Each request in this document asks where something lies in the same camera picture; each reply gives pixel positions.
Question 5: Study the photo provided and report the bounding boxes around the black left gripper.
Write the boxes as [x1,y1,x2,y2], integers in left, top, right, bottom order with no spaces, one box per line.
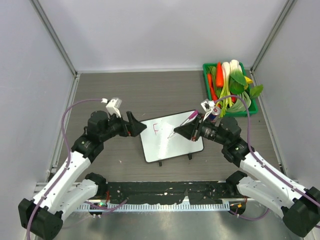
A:
[100,111,147,142]

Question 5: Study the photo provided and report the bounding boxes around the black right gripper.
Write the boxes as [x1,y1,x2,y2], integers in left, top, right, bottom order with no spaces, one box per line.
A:
[174,112,229,146]

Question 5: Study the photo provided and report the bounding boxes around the magenta capped white marker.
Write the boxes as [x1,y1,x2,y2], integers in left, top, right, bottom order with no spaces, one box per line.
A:
[167,110,199,139]

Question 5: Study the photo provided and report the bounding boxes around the white whiteboard black frame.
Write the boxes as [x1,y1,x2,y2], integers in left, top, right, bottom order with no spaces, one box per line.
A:
[140,110,204,163]

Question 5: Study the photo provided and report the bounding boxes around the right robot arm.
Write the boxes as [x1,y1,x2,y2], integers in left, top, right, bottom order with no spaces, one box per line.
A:
[174,114,320,238]

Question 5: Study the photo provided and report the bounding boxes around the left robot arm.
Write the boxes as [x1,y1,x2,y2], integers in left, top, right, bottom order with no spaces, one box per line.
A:
[18,110,147,240]

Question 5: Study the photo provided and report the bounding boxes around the blue silver drink can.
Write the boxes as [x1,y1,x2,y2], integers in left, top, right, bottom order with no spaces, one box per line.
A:
[208,106,221,123]

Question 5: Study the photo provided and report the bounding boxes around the small orange carrot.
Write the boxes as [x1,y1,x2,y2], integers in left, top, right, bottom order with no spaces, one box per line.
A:
[206,73,218,101]

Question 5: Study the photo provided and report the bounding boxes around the green celery stalks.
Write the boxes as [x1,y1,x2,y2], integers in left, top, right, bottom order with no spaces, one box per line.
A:
[216,85,233,118]

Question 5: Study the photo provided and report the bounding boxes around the red chili pepper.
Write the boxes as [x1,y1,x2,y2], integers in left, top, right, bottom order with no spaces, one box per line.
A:
[230,93,237,103]

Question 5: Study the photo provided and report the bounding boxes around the pale green bok choy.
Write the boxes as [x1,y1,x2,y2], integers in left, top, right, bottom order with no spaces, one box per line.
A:
[227,91,251,114]

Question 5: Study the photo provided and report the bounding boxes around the large orange carrot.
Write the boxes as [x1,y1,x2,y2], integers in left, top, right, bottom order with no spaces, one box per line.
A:
[215,62,224,88]

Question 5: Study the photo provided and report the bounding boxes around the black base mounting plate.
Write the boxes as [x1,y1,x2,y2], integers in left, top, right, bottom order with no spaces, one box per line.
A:
[108,181,244,205]

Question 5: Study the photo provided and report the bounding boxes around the white green bok choy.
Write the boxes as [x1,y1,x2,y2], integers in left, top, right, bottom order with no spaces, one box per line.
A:
[222,59,246,95]

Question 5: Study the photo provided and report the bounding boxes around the green plastic vegetable bin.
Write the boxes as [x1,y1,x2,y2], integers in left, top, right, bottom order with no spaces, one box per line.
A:
[202,63,258,117]

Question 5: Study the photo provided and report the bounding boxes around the green leaf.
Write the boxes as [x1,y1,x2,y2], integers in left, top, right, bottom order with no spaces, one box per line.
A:
[249,84,264,100]

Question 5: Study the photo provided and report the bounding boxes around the yellow pepper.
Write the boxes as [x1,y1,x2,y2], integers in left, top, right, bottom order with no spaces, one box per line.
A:
[244,76,253,90]

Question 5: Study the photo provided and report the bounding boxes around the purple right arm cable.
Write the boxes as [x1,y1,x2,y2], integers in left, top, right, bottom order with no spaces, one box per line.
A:
[213,94,320,230]

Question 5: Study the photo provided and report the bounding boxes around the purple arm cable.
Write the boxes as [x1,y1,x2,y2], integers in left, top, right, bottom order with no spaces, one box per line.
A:
[26,98,128,240]
[213,94,320,230]

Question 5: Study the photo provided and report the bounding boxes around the white slotted cable duct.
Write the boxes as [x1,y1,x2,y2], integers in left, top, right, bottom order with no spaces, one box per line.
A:
[77,201,230,213]

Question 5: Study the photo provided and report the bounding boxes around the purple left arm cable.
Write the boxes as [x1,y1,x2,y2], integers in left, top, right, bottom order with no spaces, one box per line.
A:
[26,98,128,240]

